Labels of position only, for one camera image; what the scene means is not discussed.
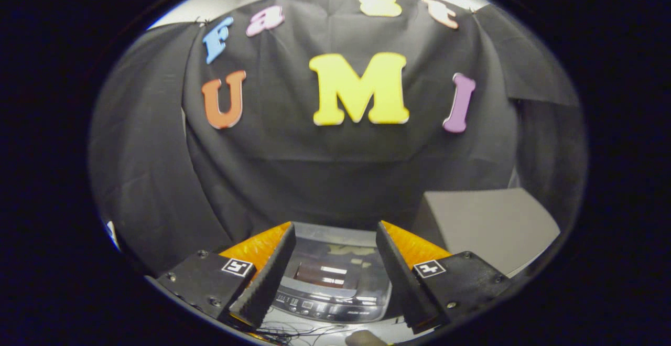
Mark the thin black floor cable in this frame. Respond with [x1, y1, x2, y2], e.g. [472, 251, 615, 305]
[256, 321, 349, 344]

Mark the beige cabinet with dark top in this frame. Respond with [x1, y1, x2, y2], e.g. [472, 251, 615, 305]
[412, 188, 560, 278]

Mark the black backdrop cloth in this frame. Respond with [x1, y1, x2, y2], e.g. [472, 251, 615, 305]
[88, 0, 588, 278]

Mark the dark washing machine lid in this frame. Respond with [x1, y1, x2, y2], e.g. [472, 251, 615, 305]
[283, 223, 393, 299]

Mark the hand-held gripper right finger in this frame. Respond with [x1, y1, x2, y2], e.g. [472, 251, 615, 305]
[375, 220, 512, 334]

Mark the grey washing machine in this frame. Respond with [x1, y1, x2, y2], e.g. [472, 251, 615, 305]
[262, 222, 415, 326]

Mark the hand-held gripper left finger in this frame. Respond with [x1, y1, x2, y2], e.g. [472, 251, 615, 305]
[156, 221, 297, 330]

